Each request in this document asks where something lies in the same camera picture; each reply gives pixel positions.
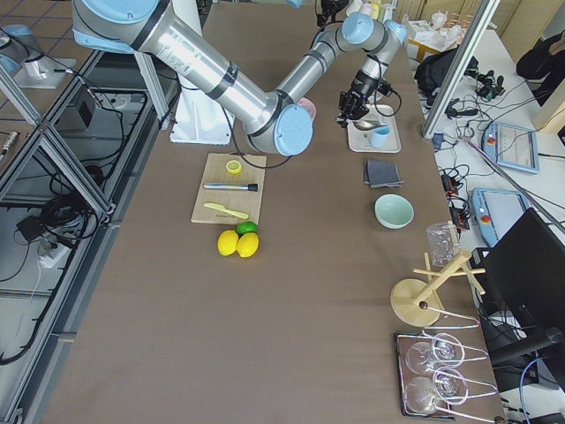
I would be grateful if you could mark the upper yellow lemon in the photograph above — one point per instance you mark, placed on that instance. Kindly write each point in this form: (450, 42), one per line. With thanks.
(227, 242)

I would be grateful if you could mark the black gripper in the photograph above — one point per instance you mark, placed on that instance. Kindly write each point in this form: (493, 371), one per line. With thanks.
(363, 86)

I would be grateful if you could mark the half lemon slice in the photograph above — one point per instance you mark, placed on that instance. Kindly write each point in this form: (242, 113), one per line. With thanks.
(234, 167)

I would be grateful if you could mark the yellow lemon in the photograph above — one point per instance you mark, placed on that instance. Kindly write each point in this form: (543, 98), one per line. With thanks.
(248, 244)
(227, 242)

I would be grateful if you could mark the black monitor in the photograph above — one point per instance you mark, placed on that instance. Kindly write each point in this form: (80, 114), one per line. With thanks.
(525, 275)

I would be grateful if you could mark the wooden mug tree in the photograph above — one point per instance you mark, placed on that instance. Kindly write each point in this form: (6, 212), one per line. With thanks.
(417, 302)

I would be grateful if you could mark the grey folded cloth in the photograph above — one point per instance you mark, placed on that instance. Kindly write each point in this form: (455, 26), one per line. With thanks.
(379, 174)

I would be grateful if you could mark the seated person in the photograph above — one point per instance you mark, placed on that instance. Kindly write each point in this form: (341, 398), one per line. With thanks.
(544, 62)

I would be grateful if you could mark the green bowl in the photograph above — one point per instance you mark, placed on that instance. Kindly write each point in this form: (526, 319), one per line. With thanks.
(393, 211)

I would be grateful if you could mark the aluminium frame post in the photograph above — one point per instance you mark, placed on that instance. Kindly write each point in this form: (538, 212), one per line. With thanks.
(465, 51)

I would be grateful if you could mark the lower yellow lemon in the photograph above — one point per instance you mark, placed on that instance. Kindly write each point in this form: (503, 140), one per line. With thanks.
(248, 244)

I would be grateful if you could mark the glass rack tray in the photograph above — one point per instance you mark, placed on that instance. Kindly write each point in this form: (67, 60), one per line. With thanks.
(431, 383)

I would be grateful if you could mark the blue teach pendant near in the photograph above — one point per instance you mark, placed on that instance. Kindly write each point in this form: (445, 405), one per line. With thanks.
(496, 211)

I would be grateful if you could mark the bamboo cutting board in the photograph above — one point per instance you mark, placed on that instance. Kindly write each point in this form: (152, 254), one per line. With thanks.
(230, 181)

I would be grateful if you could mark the pink bowl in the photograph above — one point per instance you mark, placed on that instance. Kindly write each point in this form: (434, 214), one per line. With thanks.
(309, 106)

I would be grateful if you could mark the steel muddler black tip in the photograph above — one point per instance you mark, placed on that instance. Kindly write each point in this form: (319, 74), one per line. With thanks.
(253, 187)

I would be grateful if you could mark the blue cup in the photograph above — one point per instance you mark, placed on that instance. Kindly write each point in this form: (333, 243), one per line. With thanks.
(379, 137)

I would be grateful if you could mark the blue teach pendant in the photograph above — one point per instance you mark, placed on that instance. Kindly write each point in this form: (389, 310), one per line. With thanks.
(511, 146)
(496, 211)

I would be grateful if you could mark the cream serving tray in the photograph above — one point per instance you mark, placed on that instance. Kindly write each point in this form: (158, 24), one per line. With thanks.
(359, 140)

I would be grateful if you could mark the black bag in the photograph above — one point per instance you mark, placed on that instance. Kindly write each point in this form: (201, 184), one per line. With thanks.
(431, 74)

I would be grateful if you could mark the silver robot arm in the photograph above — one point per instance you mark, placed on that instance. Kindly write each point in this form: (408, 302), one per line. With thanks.
(273, 121)
(20, 50)

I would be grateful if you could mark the green lime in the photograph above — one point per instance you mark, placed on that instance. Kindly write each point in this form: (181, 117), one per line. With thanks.
(246, 227)

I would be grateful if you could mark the blue teach pendant far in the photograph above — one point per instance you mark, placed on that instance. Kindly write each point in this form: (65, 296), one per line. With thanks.
(511, 146)

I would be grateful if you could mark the steel ice scoop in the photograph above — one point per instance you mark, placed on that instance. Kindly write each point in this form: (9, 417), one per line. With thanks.
(369, 124)

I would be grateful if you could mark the yellow plastic knife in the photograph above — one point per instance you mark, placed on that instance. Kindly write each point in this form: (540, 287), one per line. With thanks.
(221, 208)

